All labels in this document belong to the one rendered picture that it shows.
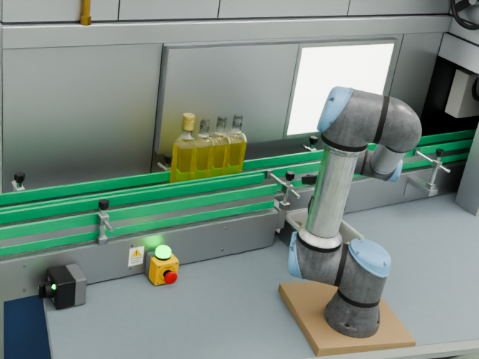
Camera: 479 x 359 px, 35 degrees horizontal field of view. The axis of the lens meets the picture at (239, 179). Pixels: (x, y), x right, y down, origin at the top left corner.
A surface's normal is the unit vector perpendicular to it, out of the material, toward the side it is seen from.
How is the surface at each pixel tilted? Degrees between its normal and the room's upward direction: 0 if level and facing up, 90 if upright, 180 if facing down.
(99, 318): 0
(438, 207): 0
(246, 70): 90
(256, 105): 90
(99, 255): 90
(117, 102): 90
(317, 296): 2
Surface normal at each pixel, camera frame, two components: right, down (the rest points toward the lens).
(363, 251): 0.29, -0.85
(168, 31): 0.51, 0.44
